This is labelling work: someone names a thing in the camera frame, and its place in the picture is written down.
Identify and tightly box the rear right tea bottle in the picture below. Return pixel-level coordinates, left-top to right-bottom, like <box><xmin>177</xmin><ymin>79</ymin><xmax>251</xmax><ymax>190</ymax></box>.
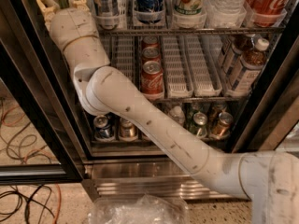
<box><xmin>218</xmin><ymin>34</ymin><xmax>255</xmax><ymax>75</ymax></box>

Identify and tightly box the orange cable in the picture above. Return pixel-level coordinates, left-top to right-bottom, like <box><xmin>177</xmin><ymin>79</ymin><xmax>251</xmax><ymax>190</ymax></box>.
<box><xmin>0</xmin><ymin>105</ymin><xmax>63</xmax><ymax>224</ymax></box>

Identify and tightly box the tea bottle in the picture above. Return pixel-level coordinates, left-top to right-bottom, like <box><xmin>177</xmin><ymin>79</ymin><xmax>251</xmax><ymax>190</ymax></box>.
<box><xmin>218</xmin><ymin>34</ymin><xmax>255</xmax><ymax>75</ymax></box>
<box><xmin>228</xmin><ymin>38</ymin><xmax>269</xmax><ymax>91</ymax></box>

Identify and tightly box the water bottle bottom shelf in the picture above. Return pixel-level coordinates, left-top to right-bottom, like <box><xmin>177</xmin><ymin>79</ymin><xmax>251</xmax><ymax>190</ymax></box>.
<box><xmin>168</xmin><ymin>105</ymin><xmax>185</xmax><ymax>126</ymax></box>

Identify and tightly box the black cable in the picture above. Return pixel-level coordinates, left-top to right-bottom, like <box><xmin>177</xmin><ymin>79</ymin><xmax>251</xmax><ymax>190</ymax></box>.
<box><xmin>0</xmin><ymin>96</ymin><xmax>56</xmax><ymax>224</ymax></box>

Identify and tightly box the gold can bottom shelf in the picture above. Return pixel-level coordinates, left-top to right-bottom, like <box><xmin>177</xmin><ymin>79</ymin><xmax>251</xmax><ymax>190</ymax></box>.
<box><xmin>120</xmin><ymin>119</ymin><xmax>137</xmax><ymax>138</ymax></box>

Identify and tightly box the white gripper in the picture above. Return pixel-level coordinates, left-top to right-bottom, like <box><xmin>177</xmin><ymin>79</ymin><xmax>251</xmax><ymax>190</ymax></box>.
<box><xmin>36</xmin><ymin>0</ymin><xmax>99</xmax><ymax>51</ymax></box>

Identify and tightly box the clear plastic bin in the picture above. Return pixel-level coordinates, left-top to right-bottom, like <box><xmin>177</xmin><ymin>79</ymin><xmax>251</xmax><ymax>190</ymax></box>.
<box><xmin>88</xmin><ymin>194</ymin><xmax>190</xmax><ymax>224</ymax></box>

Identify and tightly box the blue can bottom shelf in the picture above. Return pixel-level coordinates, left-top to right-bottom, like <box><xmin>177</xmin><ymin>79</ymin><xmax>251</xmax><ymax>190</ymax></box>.
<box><xmin>93</xmin><ymin>115</ymin><xmax>114</xmax><ymax>140</ymax></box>

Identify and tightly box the bronze can bottom shelf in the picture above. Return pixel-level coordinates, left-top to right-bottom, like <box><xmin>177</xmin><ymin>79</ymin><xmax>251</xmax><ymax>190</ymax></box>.
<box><xmin>210</xmin><ymin>112</ymin><xmax>234</xmax><ymax>139</ymax></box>

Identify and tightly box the glass fridge door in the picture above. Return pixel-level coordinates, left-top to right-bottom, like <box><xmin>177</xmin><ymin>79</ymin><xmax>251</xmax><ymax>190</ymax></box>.
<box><xmin>0</xmin><ymin>0</ymin><xmax>84</xmax><ymax>185</ymax></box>

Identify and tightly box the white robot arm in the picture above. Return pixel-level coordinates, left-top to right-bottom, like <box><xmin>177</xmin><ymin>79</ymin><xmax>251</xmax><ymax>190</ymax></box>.
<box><xmin>36</xmin><ymin>0</ymin><xmax>299</xmax><ymax>224</ymax></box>

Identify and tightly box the front coca-cola can middle shelf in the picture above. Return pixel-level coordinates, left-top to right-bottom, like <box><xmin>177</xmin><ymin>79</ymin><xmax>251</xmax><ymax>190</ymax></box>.
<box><xmin>141</xmin><ymin>61</ymin><xmax>163</xmax><ymax>94</ymax></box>

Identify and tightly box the white empty shelf tray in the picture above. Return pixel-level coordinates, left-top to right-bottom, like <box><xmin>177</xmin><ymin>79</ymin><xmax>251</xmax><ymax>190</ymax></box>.
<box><xmin>184</xmin><ymin>35</ymin><xmax>222</xmax><ymax>97</ymax></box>
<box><xmin>111</xmin><ymin>36</ymin><xmax>135</xmax><ymax>81</ymax></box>
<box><xmin>162</xmin><ymin>36</ymin><xmax>193</xmax><ymax>98</ymax></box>

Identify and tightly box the front right tea bottle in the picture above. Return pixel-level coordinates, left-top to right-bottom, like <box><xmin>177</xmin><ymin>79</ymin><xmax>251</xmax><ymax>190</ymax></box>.
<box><xmin>228</xmin><ymin>38</ymin><xmax>269</xmax><ymax>91</ymax></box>

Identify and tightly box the silver slim can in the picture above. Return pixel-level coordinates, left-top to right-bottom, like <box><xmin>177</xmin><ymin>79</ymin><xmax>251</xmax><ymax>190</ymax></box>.
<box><xmin>94</xmin><ymin>0</ymin><xmax>119</xmax><ymax>18</ymax></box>

